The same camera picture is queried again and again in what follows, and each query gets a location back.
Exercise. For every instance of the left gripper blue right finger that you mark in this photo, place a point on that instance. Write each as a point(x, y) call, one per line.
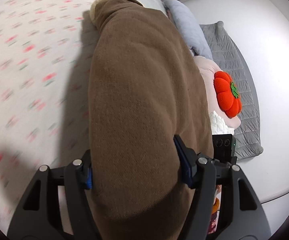
point(187, 158)

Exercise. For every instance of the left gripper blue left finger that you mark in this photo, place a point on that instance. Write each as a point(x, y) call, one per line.
point(86, 174)

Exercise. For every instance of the brown coat with fur collar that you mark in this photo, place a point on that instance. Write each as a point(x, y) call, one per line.
point(144, 88)

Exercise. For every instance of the person's hand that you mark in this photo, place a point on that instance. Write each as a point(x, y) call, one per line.
point(217, 199)

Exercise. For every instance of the red pumpkin plush cushion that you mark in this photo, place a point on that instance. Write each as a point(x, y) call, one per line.
point(227, 94)

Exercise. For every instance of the grey quilted blanket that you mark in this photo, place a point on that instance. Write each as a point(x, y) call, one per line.
point(228, 57)

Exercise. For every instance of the white cherry print sheet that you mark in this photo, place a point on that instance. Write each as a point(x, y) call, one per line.
point(46, 48)

